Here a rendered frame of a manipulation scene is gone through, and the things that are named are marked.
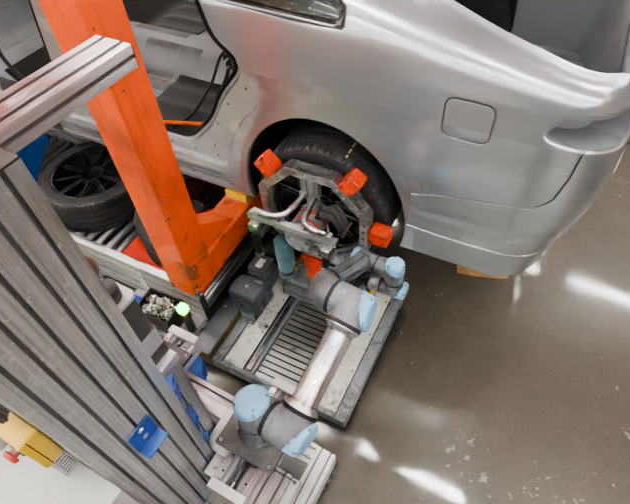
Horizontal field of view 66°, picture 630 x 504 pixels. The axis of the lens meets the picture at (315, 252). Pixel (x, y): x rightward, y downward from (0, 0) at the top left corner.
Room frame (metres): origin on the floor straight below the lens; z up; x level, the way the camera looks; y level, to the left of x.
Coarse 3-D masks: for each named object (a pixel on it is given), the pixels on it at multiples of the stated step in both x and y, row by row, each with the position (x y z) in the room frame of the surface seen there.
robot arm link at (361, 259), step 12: (360, 252) 1.19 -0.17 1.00; (372, 252) 1.20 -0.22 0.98; (348, 264) 1.07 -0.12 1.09; (360, 264) 1.10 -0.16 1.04; (372, 264) 1.14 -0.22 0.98; (324, 276) 0.94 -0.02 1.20; (336, 276) 0.96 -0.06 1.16; (348, 276) 1.01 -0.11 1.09; (312, 288) 0.91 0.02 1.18; (324, 288) 0.88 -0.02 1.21; (312, 300) 0.88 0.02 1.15
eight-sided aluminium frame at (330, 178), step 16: (288, 160) 1.65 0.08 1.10; (272, 176) 1.62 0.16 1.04; (304, 176) 1.55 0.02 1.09; (320, 176) 1.51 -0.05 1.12; (336, 176) 1.50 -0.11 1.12; (272, 192) 1.68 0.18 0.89; (336, 192) 1.47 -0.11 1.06; (272, 208) 1.69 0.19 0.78; (352, 208) 1.43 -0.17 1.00; (368, 208) 1.44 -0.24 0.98; (368, 224) 1.39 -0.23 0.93
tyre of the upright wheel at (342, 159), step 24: (312, 120) 1.86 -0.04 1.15; (288, 144) 1.71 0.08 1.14; (312, 144) 1.65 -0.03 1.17; (336, 144) 1.64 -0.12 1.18; (360, 144) 1.66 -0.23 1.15; (336, 168) 1.56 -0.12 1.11; (360, 168) 1.53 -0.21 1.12; (360, 192) 1.50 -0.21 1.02; (384, 192) 1.50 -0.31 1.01; (384, 216) 1.45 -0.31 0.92
